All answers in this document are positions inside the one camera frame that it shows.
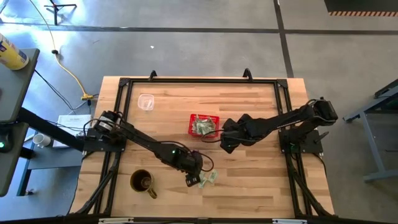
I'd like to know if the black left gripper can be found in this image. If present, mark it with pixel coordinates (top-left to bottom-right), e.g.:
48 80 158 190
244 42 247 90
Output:
178 150 205 188

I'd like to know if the red plastic basket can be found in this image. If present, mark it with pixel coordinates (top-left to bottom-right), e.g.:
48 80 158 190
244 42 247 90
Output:
188 113 221 139

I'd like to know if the brown ceramic mug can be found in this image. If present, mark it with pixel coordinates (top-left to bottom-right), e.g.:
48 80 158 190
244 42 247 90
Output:
129 169 158 200

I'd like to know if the clear plastic container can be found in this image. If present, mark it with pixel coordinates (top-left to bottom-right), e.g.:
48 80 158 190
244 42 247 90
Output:
137 93 155 112

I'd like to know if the white paper box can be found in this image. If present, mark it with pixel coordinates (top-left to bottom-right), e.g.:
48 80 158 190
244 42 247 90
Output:
52 114 93 149

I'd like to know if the blue grey shelf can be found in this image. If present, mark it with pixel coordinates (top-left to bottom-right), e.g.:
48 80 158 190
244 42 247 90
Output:
17 144 83 197

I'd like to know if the white mug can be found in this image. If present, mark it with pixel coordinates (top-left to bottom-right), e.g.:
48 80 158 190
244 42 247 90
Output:
32 133 52 149

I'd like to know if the black mat with hazard stripes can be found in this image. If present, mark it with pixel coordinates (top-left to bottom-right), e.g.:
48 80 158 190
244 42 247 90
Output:
323 0 398 17

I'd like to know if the dark grey panel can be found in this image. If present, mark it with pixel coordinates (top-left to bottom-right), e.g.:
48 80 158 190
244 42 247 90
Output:
0 122 29 197

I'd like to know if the grey side table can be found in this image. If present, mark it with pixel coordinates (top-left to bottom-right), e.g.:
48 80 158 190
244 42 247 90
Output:
0 48 41 124

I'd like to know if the black tripod stand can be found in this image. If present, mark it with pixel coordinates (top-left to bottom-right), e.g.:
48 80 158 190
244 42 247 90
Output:
43 0 78 26

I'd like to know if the yellow cylindrical can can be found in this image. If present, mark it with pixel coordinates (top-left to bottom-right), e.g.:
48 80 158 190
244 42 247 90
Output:
0 32 30 71

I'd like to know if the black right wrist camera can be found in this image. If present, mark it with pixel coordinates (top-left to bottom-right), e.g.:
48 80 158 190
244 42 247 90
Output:
222 118 239 131

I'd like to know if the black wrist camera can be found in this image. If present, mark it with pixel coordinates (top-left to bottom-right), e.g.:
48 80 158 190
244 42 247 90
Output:
222 118 239 131
191 151 205 164

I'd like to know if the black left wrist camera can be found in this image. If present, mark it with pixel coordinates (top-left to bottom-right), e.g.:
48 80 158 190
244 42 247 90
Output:
191 151 205 164

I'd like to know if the black left wrist camera cable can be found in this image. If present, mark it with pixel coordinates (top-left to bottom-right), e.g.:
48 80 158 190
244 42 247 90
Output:
174 141 215 173

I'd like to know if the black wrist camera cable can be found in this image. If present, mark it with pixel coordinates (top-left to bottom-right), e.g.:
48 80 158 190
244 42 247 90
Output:
200 128 249 144
174 141 215 173

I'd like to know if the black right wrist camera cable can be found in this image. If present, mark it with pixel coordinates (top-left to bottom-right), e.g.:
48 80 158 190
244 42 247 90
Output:
200 128 249 144

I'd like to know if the black frame bar with lights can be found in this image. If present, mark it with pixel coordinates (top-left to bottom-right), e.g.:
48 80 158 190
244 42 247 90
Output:
0 214 398 224

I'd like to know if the yellow cable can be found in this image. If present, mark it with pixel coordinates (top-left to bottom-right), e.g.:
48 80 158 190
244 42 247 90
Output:
29 0 94 101

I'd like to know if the grey metal table frame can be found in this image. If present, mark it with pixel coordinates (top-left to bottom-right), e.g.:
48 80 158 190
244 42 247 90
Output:
342 79 398 184

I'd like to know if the thin black floor cable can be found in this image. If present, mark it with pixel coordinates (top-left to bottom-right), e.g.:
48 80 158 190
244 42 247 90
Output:
33 68 94 116

